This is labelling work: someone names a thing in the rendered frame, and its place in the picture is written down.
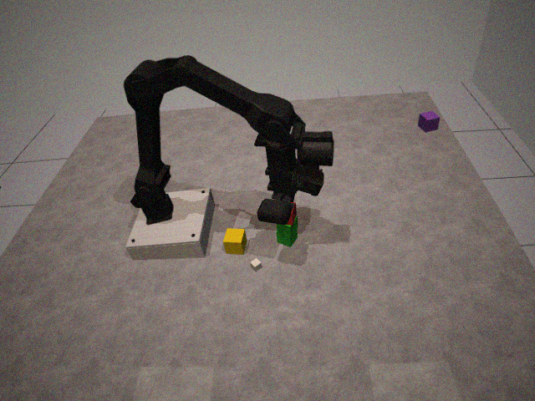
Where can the green block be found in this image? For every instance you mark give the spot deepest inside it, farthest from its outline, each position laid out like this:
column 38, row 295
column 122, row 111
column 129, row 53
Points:
column 288, row 230
column 287, row 241

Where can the red block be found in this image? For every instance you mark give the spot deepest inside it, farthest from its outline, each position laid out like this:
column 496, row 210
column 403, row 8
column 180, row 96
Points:
column 293, row 215

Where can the yellow cube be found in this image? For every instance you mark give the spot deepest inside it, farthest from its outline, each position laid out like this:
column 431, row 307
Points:
column 235, row 241

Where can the purple cube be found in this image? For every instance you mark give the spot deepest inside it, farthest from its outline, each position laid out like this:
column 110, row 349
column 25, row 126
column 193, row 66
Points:
column 429, row 121

